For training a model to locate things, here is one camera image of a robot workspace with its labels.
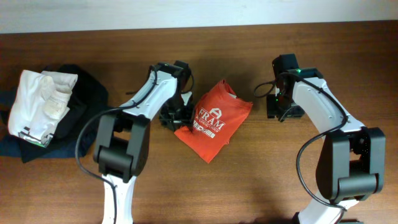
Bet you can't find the black folded garment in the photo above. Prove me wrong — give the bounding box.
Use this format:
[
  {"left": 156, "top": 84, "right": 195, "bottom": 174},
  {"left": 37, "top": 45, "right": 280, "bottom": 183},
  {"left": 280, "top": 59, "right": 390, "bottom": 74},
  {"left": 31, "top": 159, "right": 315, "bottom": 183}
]
[{"left": 1, "top": 63, "right": 113, "bottom": 163}]

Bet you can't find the white folded garment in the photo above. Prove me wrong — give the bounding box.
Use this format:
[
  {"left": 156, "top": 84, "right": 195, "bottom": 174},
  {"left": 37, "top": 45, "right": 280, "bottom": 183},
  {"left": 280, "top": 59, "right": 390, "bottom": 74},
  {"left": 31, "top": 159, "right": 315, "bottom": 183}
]
[{"left": 8, "top": 70, "right": 78, "bottom": 147}]

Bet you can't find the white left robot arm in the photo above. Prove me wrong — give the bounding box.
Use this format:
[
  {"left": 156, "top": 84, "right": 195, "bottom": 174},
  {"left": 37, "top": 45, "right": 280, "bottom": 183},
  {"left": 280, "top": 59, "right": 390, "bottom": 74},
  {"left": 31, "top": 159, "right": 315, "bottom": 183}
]
[{"left": 93, "top": 60, "right": 193, "bottom": 223}]

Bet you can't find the orange printed t-shirt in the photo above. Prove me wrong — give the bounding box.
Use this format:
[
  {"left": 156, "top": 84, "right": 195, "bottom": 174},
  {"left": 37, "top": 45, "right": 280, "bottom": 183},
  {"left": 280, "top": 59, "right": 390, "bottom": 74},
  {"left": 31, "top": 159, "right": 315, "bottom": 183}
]
[{"left": 174, "top": 80, "right": 253, "bottom": 163}]

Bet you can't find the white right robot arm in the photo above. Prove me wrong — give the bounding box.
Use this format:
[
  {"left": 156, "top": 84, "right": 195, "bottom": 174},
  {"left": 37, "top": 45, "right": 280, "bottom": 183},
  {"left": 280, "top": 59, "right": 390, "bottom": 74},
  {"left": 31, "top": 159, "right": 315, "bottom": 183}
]
[{"left": 273, "top": 68, "right": 386, "bottom": 223}]

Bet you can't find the navy blue folded garment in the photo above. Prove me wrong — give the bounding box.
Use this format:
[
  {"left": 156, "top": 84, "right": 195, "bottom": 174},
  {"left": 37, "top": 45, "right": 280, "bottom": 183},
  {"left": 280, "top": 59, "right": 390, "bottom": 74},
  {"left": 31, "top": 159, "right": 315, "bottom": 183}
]
[{"left": 0, "top": 88, "right": 97, "bottom": 159}]

